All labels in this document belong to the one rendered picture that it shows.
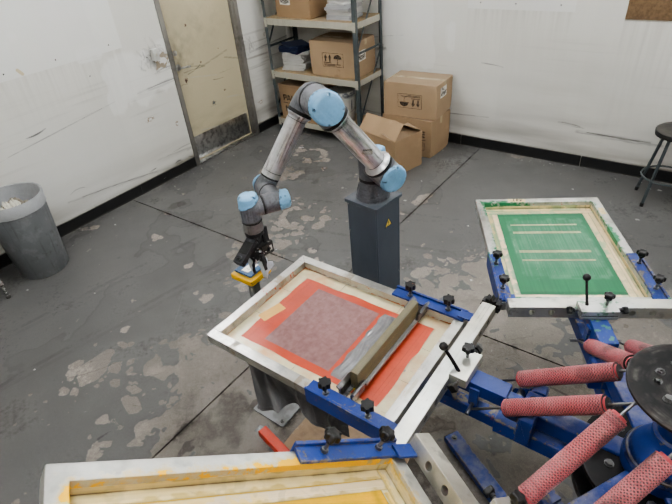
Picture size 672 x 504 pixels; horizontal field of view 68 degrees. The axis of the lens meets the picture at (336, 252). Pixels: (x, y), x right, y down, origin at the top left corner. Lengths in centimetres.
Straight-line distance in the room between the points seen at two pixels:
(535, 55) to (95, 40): 387
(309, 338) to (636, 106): 392
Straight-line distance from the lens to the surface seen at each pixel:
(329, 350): 184
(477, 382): 165
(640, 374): 142
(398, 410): 162
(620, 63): 506
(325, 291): 209
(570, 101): 522
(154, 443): 301
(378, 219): 218
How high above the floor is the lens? 229
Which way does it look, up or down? 35 degrees down
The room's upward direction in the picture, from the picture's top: 5 degrees counter-clockwise
